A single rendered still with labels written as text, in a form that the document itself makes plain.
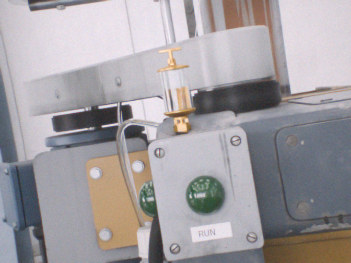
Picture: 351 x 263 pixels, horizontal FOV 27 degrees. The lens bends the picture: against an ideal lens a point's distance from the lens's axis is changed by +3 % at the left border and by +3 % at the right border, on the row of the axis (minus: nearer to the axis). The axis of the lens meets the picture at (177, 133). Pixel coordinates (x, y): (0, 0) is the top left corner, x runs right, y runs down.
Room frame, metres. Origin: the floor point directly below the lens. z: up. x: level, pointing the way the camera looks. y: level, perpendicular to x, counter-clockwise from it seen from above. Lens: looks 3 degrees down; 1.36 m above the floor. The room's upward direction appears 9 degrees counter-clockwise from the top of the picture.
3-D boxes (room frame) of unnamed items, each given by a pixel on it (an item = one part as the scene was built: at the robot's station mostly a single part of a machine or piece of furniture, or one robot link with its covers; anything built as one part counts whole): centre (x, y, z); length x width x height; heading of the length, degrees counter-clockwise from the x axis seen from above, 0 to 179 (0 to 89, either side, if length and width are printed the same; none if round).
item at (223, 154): (0.55, -0.01, 1.29); 0.08 x 0.05 x 0.09; 87
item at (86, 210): (0.99, 0.06, 1.23); 0.28 x 0.07 x 0.16; 87
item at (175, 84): (0.61, 0.00, 1.37); 0.03 x 0.02 x 0.03; 87
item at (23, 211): (1.04, 0.22, 1.25); 0.10 x 0.08 x 0.12; 22
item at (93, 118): (1.08, 0.12, 1.35); 0.12 x 0.12 x 0.04
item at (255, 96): (0.73, -0.07, 1.35); 0.09 x 0.09 x 0.03
